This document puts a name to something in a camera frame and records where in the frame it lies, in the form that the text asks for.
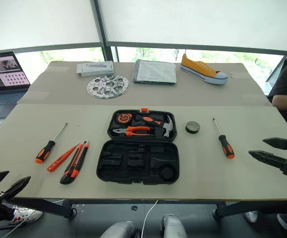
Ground silver rounded robot leg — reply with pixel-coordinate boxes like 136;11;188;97
161;214;188;238
99;221;137;238

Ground white red sneaker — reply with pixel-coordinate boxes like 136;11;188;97
5;207;44;225

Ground yellow canvas sneaker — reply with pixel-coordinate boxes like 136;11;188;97
180;54;229;86

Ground pale bystander shoe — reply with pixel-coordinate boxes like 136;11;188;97
242;210;259;223

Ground small round black tin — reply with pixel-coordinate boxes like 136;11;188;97
185;120;201;135

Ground orange black tape measure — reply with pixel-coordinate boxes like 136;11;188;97
116;112;134;124

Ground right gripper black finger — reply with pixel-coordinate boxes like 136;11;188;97
262;137;287;151
248;150;287;172

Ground claw hammer orange black handle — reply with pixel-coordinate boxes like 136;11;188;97
134;114;176;138

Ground black tool case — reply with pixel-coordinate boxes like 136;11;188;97
96;108;180;185

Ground thin white cable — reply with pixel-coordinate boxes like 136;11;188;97
141;199;159;238

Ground orange voltage tester pen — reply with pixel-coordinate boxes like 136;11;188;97
46;143;82;173

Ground Phillips screwdriver orange black handle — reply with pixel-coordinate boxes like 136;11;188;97
212;118;235;160

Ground orange handled pliers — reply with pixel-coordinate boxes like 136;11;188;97
112;125;155;137

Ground dark framed display panel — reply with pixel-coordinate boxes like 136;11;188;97
265;56;287;96

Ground open grey laptop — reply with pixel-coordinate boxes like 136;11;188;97
0;51;32;120

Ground black window frame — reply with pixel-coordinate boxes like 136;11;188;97
0;0;287;63

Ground black table leg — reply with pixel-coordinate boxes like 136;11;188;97
212;200;287;219
8;197;77;219

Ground white flat cardboard box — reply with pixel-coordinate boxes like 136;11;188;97
75;60;115;78

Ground round perforated metal disc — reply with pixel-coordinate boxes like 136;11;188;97
86;74;130;100

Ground orange black utility knife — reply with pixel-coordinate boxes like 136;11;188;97
60;140;90;185

